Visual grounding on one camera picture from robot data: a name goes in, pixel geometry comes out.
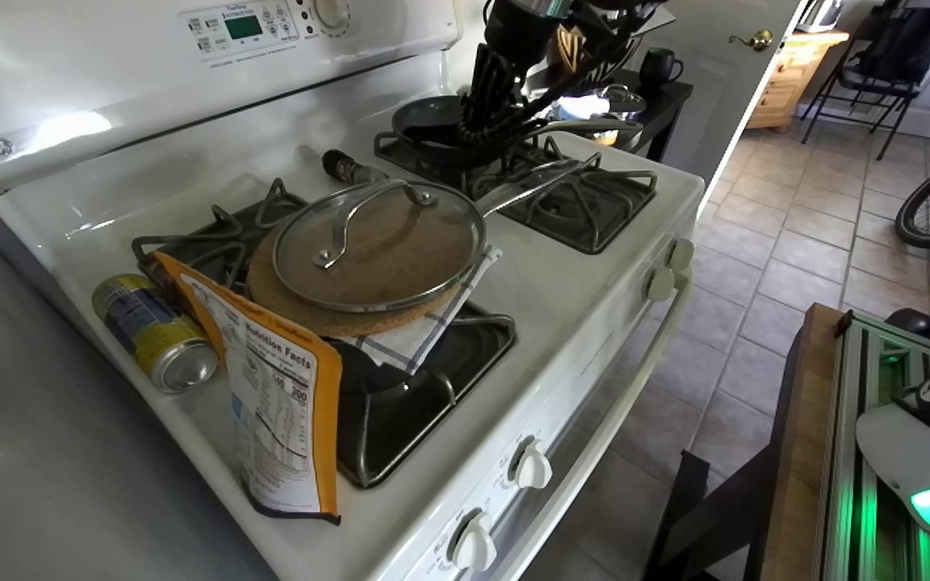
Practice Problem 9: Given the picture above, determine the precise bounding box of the white stove knob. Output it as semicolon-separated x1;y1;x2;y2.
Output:
444;507;500;574
662;235;696;276
640;266;680;304
505;433;555;493

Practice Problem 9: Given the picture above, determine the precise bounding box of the orange and white snack bag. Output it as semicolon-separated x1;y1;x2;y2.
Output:
151;251;350;526

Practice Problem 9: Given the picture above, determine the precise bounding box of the black cast iron stove grate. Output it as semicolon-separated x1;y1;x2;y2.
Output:
493;156;662;259
328;304;521;493
128;175;314;293
372;126;576;205

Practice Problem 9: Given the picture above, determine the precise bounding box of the black stand leg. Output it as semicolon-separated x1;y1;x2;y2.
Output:
640;447;781;581

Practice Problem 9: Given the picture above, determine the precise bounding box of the shiny foil wrap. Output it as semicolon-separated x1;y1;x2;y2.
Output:
542;90;649;149

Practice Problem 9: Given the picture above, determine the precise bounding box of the small glass shaker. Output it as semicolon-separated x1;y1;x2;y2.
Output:
320;147;386;189

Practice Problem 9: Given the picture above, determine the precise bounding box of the brass door handle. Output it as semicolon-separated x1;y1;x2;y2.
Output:
729;28;778;55

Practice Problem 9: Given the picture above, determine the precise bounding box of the white oven door handle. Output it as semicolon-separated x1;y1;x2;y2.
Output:
490;271;695;563

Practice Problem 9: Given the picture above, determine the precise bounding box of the glass pan lid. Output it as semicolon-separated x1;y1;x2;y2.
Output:
269;175;490;316

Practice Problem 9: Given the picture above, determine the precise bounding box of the black metal chair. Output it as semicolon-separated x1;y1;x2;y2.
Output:
799;0;930;164

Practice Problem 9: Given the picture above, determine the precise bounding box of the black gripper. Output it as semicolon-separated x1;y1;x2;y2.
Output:
464;37;542;139

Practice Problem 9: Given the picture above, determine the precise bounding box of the yellow and blue can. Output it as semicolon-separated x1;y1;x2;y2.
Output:
90;271;224;398

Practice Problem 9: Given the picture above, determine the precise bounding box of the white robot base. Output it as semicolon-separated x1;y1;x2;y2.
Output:
853;350;930;560

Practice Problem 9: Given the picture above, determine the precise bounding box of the wooden table board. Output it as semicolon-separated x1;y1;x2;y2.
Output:
760;304;850;581

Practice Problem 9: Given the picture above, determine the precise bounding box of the round cork trivet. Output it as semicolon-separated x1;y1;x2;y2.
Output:
246;228;469;339

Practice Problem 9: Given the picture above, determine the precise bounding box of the aluminium frame with green light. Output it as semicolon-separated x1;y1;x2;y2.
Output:
817;311;930;581

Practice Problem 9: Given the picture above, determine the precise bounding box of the white gas stove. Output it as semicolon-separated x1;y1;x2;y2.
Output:
0;0;711;581

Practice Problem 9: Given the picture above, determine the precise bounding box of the wooden dresser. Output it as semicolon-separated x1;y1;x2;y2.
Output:
748;28;853;135

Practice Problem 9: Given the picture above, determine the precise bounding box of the white stove control dial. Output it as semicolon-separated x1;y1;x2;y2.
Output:
311;0;356;37

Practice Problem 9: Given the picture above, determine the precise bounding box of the black mug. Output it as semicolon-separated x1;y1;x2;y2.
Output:
636;47;687;95

